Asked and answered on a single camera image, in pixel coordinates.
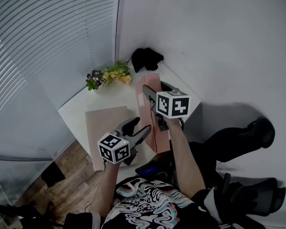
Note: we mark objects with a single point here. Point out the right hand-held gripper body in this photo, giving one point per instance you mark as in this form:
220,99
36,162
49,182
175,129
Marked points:
172,105

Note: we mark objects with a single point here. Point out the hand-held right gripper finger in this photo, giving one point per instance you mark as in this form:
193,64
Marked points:
169,87
149,94

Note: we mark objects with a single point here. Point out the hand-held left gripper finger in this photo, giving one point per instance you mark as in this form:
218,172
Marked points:
129,125
143,135

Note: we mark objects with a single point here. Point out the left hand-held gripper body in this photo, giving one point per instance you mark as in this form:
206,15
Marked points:
114,149

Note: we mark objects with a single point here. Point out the pink file box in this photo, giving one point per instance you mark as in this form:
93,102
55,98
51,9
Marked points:
147,113

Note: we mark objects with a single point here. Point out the beige file box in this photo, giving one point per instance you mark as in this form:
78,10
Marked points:
105,128

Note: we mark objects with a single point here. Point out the person's right forearm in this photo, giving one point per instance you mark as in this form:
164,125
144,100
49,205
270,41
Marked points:
183,161

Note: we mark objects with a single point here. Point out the person's left forearm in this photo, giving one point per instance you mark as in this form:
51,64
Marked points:
107,190

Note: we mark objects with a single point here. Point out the black device blue screen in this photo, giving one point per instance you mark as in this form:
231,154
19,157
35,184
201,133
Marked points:
149,170

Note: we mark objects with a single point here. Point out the black cloth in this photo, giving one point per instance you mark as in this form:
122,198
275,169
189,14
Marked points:
145,58

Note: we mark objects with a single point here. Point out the yellow artificial flower bouquet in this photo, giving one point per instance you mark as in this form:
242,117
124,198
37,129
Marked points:
119,74

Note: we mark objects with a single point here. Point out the purple flower potted plant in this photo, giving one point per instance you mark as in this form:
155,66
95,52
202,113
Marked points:
94,80

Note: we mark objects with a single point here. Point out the black mesh office chair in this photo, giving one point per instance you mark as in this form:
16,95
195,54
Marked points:
252,197
26,213
228,142

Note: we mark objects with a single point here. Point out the person's black printed shirt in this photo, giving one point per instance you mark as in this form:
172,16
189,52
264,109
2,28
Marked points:
152,206

